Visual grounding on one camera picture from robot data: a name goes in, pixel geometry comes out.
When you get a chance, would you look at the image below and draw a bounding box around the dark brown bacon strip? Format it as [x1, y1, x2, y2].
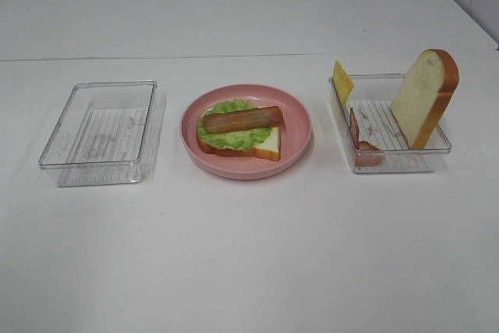
[201, 106, 285, 133]

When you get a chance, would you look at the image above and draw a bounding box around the yellow cheese slice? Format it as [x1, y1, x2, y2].
[333, 61, 355, 108]

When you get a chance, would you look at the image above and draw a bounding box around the pink round plate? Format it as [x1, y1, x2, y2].
[180, 84, 313, 180]

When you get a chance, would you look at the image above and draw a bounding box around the pink bacon strip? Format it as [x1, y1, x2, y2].
[349, 108, 384, 167]

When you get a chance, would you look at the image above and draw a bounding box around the clear plastic tray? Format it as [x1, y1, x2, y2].
[329, 73, 451, 174]
[38, 80, 161, 187]

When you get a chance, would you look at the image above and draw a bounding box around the green lettuce leaf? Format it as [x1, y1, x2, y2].
[197, 99, 272, 151]

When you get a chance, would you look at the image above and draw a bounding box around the bread slice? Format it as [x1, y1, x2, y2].
[391, 49, 459, 149]
[196, 126, 281, 161]

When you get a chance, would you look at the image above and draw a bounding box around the clear left plastic tray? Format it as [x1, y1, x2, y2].
[38, 80, 161, 187]

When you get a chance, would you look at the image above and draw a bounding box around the clear right plastic tray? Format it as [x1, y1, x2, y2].
[329, 73, 451, 174]

